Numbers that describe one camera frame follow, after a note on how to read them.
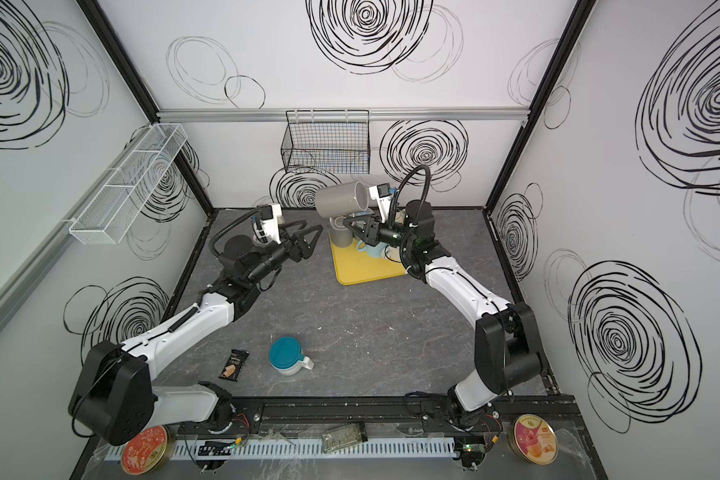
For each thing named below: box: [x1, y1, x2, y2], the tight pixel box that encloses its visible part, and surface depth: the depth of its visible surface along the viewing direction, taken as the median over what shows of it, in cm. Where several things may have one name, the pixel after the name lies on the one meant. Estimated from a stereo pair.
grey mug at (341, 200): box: [315, 181, 369, 218], surface depth 73 cm
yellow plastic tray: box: [328, 233, 407, 285], surface depth 105 cm
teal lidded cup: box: [269, 336, 315, 375], surface depth 77 cm
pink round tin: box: [507, 414, 559, 466], surface depth 69 cm
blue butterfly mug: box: [356, 240, 388, 259], surface depth 104 cm
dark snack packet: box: [218, 349, 250, 382], surface depth 83 cm
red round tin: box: [120, 425, 175, 476], surface depth 67 cm
